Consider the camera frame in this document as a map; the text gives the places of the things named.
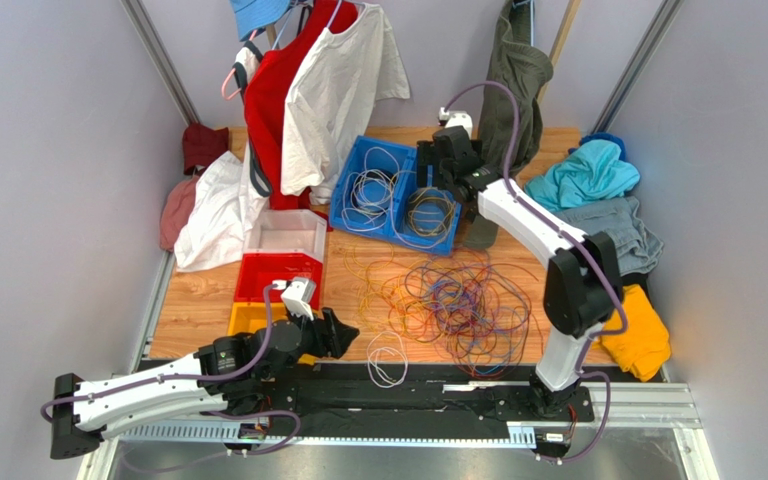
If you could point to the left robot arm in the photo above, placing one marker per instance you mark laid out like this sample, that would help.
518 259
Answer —
225 376

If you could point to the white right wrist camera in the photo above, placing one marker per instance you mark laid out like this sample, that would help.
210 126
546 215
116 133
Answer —
456 118

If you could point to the light blue jeans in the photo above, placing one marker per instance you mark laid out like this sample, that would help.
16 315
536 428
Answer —
638 249

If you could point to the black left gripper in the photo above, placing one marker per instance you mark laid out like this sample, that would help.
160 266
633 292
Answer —
332 338

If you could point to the maroon cloth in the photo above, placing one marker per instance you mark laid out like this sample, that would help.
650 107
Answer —
201 146

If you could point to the blue hat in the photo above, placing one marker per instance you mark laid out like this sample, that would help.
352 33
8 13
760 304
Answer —
254 15

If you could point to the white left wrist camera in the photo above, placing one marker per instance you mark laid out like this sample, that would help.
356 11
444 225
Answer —
296 296

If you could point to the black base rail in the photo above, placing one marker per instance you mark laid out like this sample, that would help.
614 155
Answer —
436 405

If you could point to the red storage bin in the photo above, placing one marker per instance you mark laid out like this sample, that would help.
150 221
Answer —
260 269

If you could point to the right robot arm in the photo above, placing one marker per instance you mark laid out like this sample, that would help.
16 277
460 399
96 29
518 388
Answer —
583 286

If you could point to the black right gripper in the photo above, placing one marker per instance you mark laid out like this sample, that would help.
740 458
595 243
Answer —
433 163

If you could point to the teal cloth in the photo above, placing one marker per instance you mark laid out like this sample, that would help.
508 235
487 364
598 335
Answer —
592 173

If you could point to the blue divided bin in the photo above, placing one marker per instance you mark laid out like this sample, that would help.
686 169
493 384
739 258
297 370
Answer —
376 197

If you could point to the dark blue cloth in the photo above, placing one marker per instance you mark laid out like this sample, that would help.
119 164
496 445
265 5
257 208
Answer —
602 136

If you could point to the olive green garment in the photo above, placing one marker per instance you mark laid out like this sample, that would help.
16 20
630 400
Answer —
524 69

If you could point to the white storage bin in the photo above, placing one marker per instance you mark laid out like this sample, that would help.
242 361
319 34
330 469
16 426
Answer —
288 232

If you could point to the yellow cloth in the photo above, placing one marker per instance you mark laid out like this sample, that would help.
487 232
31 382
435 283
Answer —
645 345

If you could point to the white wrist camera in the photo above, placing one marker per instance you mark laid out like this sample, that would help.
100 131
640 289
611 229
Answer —
296 296
456 118

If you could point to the white t-shirt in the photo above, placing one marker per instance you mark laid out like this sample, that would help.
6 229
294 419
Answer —
331 99

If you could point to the white cloth on floor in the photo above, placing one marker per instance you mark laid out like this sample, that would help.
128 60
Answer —
229 198

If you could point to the red t-shirt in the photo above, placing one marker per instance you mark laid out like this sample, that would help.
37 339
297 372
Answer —
267 91

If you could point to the yellow storage bin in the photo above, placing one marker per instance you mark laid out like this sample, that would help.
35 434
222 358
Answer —
251 317

